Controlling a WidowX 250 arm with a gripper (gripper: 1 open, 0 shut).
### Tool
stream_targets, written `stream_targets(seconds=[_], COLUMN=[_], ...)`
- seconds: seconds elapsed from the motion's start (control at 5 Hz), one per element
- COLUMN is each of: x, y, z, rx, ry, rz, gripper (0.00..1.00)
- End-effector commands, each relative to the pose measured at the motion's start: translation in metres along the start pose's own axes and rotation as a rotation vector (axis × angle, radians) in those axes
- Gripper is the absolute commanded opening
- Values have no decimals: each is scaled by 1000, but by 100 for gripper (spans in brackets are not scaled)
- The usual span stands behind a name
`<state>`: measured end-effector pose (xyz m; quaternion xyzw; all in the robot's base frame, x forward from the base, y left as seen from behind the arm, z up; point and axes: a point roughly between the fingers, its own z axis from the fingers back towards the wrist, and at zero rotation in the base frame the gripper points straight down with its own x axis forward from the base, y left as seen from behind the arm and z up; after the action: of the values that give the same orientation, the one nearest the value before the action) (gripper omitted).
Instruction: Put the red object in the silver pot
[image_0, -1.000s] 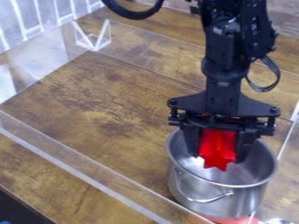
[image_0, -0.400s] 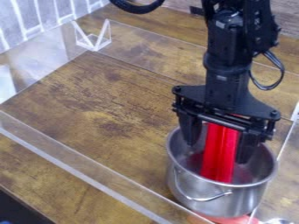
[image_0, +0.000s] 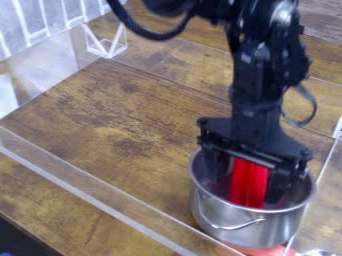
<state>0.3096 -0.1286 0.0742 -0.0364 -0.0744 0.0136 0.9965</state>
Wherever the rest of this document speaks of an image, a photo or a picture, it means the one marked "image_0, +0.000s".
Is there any silver metal pot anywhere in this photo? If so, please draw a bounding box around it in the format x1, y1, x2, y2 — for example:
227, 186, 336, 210
189, 149, 317, 248

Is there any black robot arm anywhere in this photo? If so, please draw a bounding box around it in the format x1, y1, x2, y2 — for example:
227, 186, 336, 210
143, 0, 313, 208

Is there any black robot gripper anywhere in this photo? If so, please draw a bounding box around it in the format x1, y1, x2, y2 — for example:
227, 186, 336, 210
197, 101, 313, 205

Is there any black cable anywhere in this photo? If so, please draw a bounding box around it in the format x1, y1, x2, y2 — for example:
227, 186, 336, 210
106, 0, 198, 42

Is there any red object under pot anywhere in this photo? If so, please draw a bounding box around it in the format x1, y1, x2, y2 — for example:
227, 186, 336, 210
214, 246, 298, 256

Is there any red plastic block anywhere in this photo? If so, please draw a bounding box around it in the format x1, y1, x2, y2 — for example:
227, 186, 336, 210
229, 158, 269, 209

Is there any clear acrylic triangle bracket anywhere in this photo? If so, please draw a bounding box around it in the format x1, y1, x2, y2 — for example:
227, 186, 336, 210
82, 24, 128, 59

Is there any silver metal object corner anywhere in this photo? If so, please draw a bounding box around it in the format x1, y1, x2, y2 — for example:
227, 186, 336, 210
297, 249, 338, 256

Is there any clear acrylic front barrier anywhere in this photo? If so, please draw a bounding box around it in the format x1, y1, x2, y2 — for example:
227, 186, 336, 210
0, 126, 245, 256

